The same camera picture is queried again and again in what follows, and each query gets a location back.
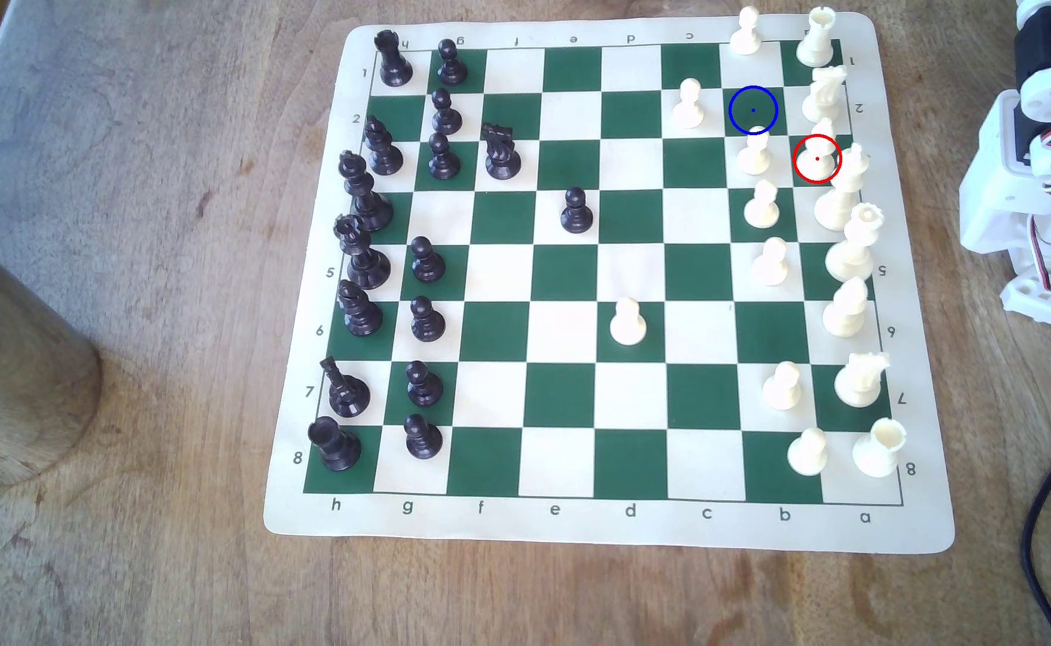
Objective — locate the green and white chess mat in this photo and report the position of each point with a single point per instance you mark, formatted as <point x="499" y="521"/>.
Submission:
<point x="561" y="395"/>

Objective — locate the wooden cylinder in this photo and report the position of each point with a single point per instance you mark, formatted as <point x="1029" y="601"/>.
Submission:
<point x="14" y="377"/>

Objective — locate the black queen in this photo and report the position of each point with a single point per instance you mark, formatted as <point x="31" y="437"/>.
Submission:
<point x="365" y="265"/>

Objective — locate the black king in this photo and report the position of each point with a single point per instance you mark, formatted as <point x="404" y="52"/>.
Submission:
<point x="368" y="206"/>

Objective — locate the white queen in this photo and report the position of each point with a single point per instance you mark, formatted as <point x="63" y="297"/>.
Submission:
<point x="850" y="256"/>

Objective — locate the black bishop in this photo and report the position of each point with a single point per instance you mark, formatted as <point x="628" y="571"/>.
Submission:
<point x="384" y="154"/>
<point x="361" y="314"/>

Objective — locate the black rook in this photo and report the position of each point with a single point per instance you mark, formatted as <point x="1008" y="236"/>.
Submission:
<point x="337" y="449"/>
<point x="392" y="65"/>

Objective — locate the white knight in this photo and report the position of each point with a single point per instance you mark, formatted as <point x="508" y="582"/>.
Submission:
<point x="826" y="94"/>
<point x="859" y="384"/>

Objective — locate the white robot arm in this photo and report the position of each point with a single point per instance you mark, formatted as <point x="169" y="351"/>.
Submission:
<point x="992" y="197"/>

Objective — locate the white bishop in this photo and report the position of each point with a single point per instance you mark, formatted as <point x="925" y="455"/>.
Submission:
<point x="818" y="166"/>
<point x="845" y="314"/>

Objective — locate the white pawn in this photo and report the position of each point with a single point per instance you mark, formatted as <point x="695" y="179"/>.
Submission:
<point x="754" y="160"/>
<point x="783" y="390"/>
<point x="761" y="211"/>
<point x="769" y="267"/>
<point x="688" y="109"/>
<point x="808" y="456"/>
<point x="628" y="327"/>
<point x="745" y="38"/>

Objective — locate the black pawn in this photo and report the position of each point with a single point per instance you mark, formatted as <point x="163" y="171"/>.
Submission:
<point x="427" y="265"/>
<point x="452" y="67"/>
<point x="427" y="323"/>
<point x="424" y="388"/>
<point x="446" y="117"/>
<point x="423" y="440"/>
<point x="576" y="215"/>
<point x="444" y="161"/>

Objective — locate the white rook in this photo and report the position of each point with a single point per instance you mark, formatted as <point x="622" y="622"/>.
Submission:
<point x="878" y="450"/>
<point x="817" y="45"/>

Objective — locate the black knight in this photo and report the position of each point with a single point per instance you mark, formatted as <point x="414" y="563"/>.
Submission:
<point x="501" y="157"/>
<point x="348" y="395"/>

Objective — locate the white king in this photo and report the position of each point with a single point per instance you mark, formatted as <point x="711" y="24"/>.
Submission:
<point x="837" y="206"/>

